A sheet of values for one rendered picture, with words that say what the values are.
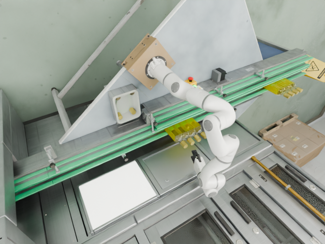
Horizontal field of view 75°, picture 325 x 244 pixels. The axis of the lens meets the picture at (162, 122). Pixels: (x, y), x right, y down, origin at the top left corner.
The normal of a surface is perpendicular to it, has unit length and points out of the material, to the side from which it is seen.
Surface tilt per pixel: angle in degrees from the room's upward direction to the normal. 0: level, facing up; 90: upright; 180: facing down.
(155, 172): 90
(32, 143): 90
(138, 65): 5
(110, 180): 90
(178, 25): 0
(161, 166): 90
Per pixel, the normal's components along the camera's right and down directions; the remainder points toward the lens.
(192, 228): -0.03, -0.75
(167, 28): 0.51, 0.56
